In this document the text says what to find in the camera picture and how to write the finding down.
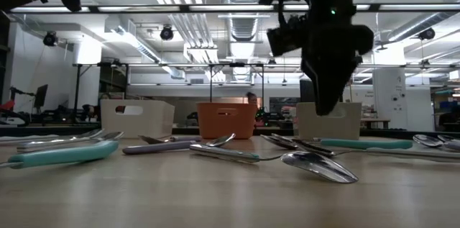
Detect silver ceiling air duct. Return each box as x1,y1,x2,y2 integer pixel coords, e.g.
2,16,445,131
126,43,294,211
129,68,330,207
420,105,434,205
221,0,269,44
386,11,456,43

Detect person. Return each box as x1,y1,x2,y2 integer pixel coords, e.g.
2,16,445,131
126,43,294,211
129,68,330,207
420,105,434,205
245,91,259,106

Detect orange plastic bin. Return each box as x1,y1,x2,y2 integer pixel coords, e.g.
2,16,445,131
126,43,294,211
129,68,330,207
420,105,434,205
196,102,258,140

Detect steel spoon purple handle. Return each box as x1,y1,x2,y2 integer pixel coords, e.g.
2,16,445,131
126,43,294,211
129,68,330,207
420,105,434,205
260,133,300,151
138,134,203,145
121,132,236,156
412,134,460,152

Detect small black background monitor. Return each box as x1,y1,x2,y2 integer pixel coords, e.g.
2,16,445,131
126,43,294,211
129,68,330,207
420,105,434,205
33,83,49,111

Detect black overhead frame bar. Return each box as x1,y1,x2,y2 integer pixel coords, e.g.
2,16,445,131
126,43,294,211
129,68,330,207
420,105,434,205
0,3,460,15

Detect wooden background desk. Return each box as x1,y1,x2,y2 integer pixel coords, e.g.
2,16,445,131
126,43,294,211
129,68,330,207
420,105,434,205
361,118,392,130

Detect white plastic bin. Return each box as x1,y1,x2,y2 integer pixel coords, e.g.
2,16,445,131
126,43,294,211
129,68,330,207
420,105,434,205
100,99,176,139

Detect large black background monitor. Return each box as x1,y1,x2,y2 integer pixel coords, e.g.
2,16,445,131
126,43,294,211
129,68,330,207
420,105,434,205
300,78,317,104

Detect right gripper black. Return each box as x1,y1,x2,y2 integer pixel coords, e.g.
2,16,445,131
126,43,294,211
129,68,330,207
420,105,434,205
300,4,375,117

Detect shelf with blue bins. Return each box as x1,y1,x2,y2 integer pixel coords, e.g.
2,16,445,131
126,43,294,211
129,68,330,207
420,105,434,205
431,87,460,132

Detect red white background machine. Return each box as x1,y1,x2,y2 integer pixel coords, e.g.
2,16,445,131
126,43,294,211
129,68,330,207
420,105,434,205
0,86,32,127

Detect grey plastic bin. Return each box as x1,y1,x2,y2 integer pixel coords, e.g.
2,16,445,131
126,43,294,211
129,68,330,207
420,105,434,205
296,101,363,141

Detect black aluminium table frame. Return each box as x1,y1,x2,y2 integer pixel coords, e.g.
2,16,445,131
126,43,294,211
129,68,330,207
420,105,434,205
0,122,460,141

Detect black ceiling spotlight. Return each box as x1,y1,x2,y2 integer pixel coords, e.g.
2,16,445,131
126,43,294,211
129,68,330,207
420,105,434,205
42,30,59,47
159,25,175,42
418,27,436,41

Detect white building pillar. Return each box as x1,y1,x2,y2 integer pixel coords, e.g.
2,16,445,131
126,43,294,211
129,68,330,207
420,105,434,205
372,44,407,132

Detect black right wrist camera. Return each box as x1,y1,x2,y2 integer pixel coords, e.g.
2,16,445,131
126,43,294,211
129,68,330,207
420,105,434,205
266,12,311,58

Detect black background robot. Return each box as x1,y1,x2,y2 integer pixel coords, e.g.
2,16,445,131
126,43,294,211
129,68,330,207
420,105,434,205
80,104,101,123
50,104,73,123

